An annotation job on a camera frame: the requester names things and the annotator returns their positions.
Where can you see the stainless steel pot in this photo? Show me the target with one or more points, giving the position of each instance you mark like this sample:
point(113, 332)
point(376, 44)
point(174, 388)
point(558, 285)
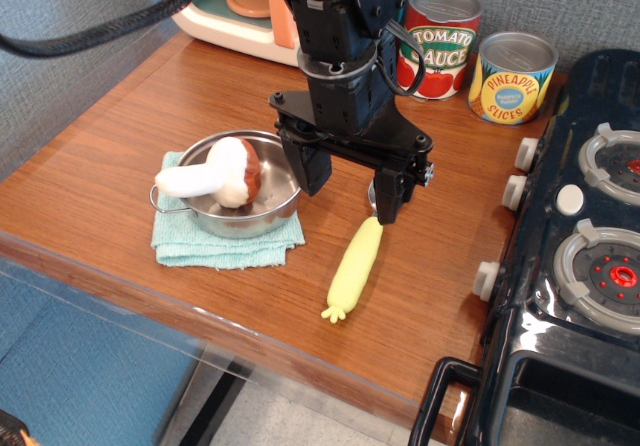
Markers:
point(276, 202)

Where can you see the pineapple slices can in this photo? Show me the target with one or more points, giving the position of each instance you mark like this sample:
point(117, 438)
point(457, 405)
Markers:
point(511, 77)

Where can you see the light teal folded cloth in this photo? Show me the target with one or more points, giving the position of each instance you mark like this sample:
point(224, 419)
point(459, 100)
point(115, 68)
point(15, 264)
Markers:
point(179, 242)

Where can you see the tomato sauce can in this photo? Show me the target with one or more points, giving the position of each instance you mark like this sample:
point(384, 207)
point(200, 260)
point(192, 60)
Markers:
point(445, 30)

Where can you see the black toy stove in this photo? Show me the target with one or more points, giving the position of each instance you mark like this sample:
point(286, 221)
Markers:
point(560, 362)

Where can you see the plush white brown mushroom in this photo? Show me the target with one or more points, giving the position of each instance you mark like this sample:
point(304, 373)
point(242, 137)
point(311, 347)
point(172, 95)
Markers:
point(231, 173)

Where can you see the orange object at corner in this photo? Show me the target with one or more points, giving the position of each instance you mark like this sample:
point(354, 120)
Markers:
point(13, 432)

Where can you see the spoon with yellow handle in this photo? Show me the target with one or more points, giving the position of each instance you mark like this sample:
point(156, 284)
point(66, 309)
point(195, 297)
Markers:
point(355, 267)

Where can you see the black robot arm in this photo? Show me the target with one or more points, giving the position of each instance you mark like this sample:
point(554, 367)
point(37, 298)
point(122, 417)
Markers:
point(348, 53)

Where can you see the toy teal microwave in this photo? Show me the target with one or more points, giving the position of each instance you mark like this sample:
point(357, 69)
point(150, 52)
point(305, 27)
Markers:
point(276, 30)

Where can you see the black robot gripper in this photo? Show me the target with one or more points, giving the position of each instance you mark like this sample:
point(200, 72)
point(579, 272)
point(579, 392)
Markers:
point(349, 111)

